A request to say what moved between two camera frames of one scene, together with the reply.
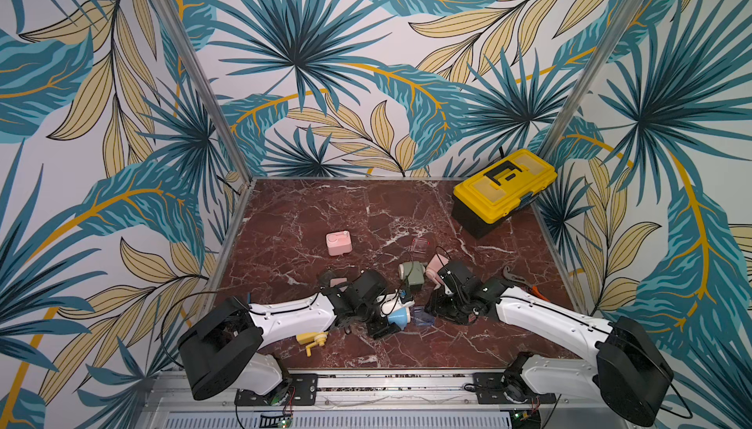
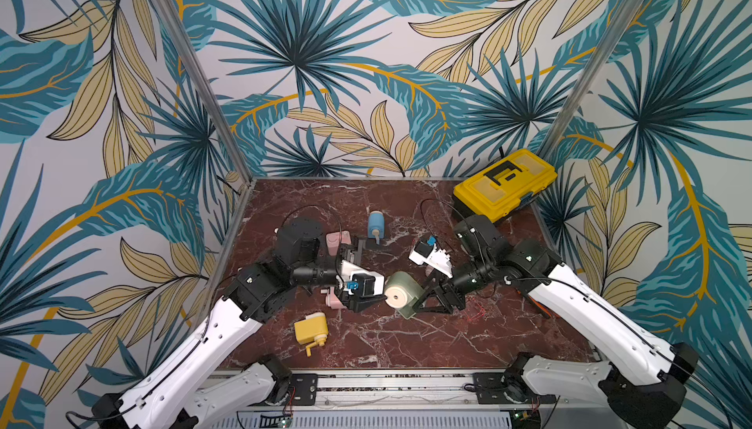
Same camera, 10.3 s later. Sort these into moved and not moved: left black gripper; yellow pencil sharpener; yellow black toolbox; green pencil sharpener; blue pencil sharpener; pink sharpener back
Moved: blue pencil sharpener; green pencil sharpener; left black gripper
Not moved: yellow black toolbox; yellow pencil sharpener; pink sharpener back
